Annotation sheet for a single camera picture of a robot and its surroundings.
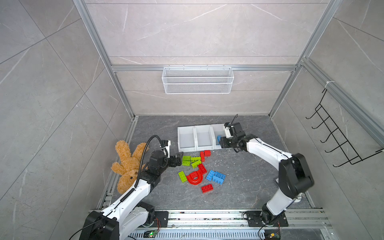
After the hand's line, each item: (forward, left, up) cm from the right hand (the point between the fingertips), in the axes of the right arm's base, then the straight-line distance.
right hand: (222, 140), depth 93 cm
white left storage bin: (+9, +24, -11) cm, 28 cm away
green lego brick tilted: (-13, +17, -7) cm, 22 cm away
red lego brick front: (-26, +11, -9) cm, 30 cm away
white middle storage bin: (+9, +11, -9) cm, 17 cm away
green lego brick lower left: (-11, +24, -9) cm, 27 cm away
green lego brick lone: (-20, +25, -8) cm, 33 cm away
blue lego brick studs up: (-20, +9, -7) cm, 23 cm away
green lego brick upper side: (-9, +18, -7) cm, 21 cm away
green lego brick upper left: (-7, +23, -9) cm, 26 cm away
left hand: (-9, +29, +5) cm, 31 cm away
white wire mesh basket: (+36, +13, +21) cm, 44 cm away
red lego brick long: (-6, +13, -8) cm, 17 cm away
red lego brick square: (-4, +10, -9) cm, 14 cm away
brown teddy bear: (-18, +55, 0) cm, 58 cm away
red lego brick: (-15, +14, -8) cm, 22 cm away
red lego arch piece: (-21, +18, -9) cm, 29 cm away
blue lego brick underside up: (-21, +4, -8) cm, 23 cm away
